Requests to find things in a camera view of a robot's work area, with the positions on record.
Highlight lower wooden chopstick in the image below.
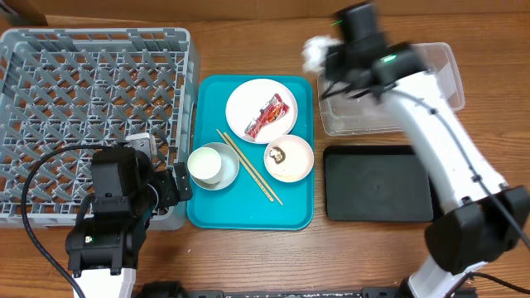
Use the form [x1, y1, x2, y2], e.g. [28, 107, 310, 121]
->
[216, 129, 274, 202]

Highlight white paper cup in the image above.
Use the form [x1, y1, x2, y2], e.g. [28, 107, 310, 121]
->
[187, 147, 222, 185]

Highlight grey shallow bowl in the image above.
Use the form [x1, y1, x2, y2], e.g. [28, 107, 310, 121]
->
[193, 142, 239, 190]

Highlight teal serving tray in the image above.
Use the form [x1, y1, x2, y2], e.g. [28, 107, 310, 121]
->
[187, 74, 315, 230]

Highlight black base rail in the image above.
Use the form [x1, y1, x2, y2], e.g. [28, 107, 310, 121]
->
[136, 281, 477, 298]

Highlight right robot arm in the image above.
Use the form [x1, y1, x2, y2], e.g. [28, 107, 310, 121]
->
[324, 2, 529, 297]

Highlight white napkin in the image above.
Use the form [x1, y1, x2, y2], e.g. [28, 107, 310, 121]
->
[301, 36, 342, 75]

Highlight red snack wrapper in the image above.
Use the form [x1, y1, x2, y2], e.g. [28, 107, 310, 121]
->
[244, 94, 290, 139]

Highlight grey dish rack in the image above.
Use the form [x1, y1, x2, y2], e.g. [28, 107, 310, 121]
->
[1, 27, 200, 228]

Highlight brown food scrap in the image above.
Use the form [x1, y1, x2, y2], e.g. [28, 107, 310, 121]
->
[268, 147, 286, 165]

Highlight pink bowl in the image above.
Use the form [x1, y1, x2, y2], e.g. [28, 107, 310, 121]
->
[264, 135, 314, 183]

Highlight clear plastic bin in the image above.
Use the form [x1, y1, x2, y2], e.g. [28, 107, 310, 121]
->
[319, 42, 465, 137]

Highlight wooden chopstick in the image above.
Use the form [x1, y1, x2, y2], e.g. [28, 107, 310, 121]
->
[222, 132, 283, 205]
[216, 129, 274, 202]

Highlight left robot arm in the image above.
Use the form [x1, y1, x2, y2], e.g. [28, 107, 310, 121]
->
[65, 146, 192, 297]

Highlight upper wooden chopstick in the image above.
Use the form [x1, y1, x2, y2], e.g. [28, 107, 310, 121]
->
[222, 132, 283, 205]

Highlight white round plate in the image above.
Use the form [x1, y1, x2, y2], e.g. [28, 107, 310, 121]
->
[225, 79, 298, 144]

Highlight black tray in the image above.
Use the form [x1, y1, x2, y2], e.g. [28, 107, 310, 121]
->
[323, 145, 443, 223]

